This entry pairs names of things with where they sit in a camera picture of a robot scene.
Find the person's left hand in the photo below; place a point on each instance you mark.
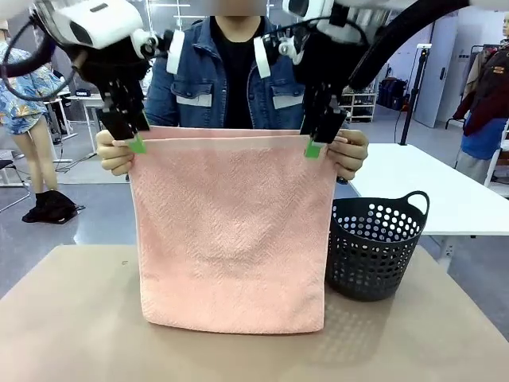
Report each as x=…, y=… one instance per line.
x=352, y=155

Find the long white workbench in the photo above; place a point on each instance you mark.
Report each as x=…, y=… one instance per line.
x=85, y=107

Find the black suitcase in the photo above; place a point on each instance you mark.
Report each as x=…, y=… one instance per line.
x=391, y=93

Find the grey door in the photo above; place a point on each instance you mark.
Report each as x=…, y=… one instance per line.
x=437, y=71

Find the dark perforated plastic laundry basket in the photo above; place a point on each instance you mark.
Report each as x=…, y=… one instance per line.
x=374, y=254

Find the black clothes pile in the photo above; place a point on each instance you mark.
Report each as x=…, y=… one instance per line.
x=51, y=209

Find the large white table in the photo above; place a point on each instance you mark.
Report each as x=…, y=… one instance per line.
x=429, y=191

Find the pink terry towel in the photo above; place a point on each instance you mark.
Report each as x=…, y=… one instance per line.
x=234, y=238

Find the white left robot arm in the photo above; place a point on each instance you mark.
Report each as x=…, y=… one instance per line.
x=103, y=20

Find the black tripod stand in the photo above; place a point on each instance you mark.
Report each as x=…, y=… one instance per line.
x=413, y=91

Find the dark maroon hanging jacket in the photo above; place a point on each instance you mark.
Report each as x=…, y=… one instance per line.
x=491, y=91

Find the person's right hand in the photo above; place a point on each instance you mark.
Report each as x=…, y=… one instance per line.
x=113, y=159

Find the wooden shelf unit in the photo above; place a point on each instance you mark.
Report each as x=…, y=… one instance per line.
x=362, y=107

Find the person in denim jacket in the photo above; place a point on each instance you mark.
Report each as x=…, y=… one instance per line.
x=234, y=87

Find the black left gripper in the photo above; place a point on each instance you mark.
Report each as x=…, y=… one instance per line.
x=111, y=71

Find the beige hanging coat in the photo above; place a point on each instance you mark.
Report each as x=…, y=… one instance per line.
x=475, y=71

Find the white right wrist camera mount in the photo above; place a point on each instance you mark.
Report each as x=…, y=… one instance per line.
x=262, y=59

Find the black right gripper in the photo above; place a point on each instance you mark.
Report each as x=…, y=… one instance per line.
x=322, y=63

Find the mannequin in floral shirt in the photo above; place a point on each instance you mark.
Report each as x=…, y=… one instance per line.
x=24, y=115

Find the blue hanging garment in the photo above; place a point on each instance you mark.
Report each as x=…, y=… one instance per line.
x=483, y=139

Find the black metal chair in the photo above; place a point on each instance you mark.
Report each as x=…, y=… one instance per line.
x=10, y=187

